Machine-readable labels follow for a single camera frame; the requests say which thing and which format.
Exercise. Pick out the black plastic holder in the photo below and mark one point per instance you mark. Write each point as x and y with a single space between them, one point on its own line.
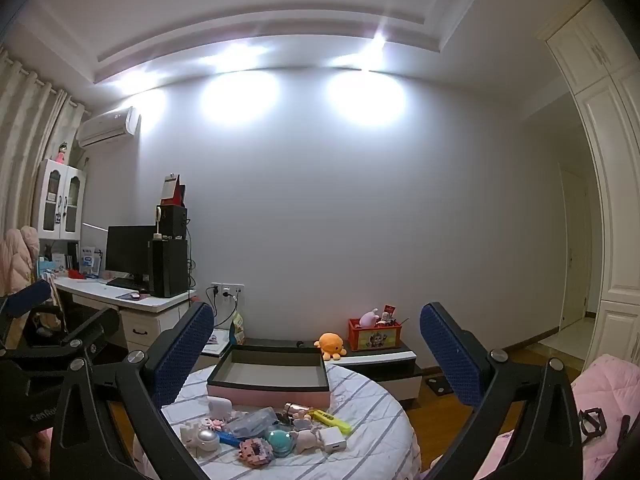
592 425

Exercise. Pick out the red toy crate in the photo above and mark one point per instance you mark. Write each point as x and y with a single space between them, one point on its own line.
375 337

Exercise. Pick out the small pink doll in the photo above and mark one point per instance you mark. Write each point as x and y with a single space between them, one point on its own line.
62 152

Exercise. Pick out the small cream webcam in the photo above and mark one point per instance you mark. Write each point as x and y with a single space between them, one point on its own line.
158 222

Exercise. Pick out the white door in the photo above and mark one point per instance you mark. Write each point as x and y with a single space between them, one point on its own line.
574 250

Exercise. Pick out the yellow blue snack bag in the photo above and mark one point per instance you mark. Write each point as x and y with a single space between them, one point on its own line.
238 327

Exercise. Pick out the black monitor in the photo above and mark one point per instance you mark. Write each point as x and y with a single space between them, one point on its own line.
127 252

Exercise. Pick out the white charger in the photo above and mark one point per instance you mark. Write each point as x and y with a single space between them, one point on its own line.
333 440

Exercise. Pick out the pink block toy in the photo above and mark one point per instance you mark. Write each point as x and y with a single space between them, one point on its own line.
255 452

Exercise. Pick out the rose gold lipstick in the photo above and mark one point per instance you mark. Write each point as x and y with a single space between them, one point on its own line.
296 407

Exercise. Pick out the pink blanket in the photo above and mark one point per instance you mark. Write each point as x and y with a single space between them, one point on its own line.
607 390

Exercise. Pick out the pink jacket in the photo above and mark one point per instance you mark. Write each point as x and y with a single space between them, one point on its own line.
17 260

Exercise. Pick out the teal round toy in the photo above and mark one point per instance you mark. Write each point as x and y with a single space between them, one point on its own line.
280 442

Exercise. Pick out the white desk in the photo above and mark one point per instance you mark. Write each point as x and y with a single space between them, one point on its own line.
140 320

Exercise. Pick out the white earbud case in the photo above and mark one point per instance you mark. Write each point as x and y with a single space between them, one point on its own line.
218 406

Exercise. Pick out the white round figurine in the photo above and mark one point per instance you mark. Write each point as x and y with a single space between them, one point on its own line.
208 441

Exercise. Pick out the orange octopus plush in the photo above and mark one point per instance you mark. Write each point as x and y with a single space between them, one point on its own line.
331 344

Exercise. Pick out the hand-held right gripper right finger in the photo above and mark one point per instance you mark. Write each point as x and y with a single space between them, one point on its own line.
450 355

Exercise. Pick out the striped white tablecloth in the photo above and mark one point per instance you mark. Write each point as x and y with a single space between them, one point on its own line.
360 410

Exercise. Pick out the pink plush toy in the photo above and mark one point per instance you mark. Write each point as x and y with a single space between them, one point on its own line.
369 317

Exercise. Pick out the black keyboard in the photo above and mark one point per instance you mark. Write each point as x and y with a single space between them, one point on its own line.
127 284

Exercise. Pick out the pink doll figurine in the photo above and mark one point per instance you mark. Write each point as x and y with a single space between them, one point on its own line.
301 419

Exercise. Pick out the small pink toy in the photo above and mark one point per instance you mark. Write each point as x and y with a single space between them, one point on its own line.
219 425

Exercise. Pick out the cream curtain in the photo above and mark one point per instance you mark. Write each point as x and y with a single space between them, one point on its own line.
25 125

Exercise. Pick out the white wardrobe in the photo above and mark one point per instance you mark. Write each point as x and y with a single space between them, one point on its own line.
610 160

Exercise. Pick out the blue plastic toy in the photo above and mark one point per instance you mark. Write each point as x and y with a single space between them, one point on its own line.
232 438

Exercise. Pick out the white air conditioner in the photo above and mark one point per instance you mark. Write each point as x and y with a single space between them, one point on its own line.
105 127

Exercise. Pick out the yellow highlighter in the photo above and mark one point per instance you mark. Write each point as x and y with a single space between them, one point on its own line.
330 420

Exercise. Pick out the white wall outlet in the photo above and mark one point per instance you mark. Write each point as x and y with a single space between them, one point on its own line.
227 290

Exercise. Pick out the pale animal figurine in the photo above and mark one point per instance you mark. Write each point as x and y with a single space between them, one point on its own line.
307 440

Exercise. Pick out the red white calendar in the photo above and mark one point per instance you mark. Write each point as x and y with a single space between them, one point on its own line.
172 190

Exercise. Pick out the pink pamphlet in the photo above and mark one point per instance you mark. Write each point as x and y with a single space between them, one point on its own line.
216 338

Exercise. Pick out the white glass-door cabinet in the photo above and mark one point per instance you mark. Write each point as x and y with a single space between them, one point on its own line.
57 200

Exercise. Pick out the low black-topped cabinet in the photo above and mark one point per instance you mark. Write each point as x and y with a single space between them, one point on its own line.
380 362

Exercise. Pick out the white cat figure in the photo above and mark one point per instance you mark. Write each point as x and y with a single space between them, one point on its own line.
190 432

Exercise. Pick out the row of books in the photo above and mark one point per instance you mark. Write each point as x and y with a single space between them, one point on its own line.
65 260

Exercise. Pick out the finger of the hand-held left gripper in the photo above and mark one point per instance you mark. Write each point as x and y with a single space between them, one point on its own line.
90 327
30 296

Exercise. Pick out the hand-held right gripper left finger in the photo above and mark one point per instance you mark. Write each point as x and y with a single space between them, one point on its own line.
185 352

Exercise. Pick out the black speaker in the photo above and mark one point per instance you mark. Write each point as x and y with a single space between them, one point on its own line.
172 222

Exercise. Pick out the clear plastic box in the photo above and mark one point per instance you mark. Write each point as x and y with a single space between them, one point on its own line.
252 420

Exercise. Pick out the pink storage box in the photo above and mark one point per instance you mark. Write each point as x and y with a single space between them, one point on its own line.
267 392

